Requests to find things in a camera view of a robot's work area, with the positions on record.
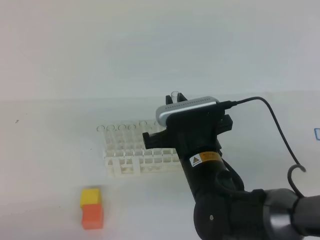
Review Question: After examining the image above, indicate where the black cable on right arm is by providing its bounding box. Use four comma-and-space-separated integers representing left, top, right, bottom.
217, 96, 307, 198

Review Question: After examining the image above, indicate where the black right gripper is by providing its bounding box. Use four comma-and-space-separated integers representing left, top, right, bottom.
142, 92, 233, 159

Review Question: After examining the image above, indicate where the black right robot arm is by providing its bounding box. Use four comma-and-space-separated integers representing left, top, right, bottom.
142, 93, 320, 240

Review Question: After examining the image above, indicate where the clear glass test tube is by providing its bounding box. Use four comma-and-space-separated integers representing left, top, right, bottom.
117, 124, 127, 143
127, 124, 136, 142
170, 91, 179, 103
96, 125, 106, 141
139, 120, 148, 134
106, 124, 116, 143

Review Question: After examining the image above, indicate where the orange cube block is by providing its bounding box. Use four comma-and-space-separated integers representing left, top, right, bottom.
81, 203, 104, 230

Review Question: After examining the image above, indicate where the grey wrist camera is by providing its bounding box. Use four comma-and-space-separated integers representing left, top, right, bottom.
155, 96, 219, 127

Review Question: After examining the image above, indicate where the white plastic test tube rack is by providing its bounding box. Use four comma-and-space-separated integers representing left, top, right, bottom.
103, 119, 182, 178

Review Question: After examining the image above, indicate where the yellow cube block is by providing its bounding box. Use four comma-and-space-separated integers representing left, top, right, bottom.
80, 188, 102, 208

